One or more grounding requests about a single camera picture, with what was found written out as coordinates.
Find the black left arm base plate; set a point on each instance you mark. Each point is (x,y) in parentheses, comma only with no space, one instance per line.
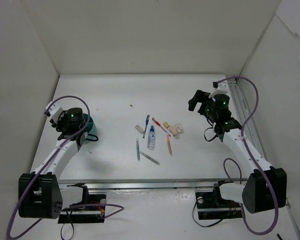
(82,215)

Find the grey white eraser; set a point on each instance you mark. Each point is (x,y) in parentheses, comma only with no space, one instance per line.
(139,129)

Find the orange highlighter pen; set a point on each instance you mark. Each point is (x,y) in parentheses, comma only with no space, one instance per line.
(169,145)

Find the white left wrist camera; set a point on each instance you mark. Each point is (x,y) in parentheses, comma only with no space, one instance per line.
(53,112)

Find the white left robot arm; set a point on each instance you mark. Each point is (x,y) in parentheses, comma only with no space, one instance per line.
(39,193)

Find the aluminium front rail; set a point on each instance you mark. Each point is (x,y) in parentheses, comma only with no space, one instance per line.
(144,184)

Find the clear blue-cap glue bottle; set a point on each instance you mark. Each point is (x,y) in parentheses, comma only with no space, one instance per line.
(151,138)

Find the aluminium right side rail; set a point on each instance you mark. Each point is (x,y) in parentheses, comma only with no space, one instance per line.
(242,109)

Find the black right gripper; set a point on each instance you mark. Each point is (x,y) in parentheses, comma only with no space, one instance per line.
(200,99)

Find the yellow eraser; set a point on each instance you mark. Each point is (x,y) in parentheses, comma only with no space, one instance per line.
(166,124)

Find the red ballpoint pen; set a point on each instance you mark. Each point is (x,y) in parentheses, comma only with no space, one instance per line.
(159,125)

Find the blue ballpoint pen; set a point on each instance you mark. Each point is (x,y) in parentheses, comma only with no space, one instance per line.
(146,126)

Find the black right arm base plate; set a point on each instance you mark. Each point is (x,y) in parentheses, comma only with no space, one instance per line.
(209,207)

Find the white boxed eraser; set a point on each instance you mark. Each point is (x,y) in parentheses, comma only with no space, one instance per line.
(179,128)

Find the blue highlighter pen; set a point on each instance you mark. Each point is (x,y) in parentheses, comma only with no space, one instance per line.
(138,149)

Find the aluminium rail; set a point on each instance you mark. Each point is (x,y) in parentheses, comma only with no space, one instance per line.
(242,109)
(144,184)

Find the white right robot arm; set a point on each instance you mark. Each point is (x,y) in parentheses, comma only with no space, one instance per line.
(266,186)

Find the teal round pen holder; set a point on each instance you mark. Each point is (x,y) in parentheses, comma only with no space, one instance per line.
(91,132)

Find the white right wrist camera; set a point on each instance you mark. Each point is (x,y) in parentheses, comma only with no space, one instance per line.
(219,88)

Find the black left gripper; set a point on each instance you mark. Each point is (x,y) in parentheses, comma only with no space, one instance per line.
(59,122)

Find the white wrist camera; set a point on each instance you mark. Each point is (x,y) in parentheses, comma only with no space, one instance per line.
(219,88)
(53,112)

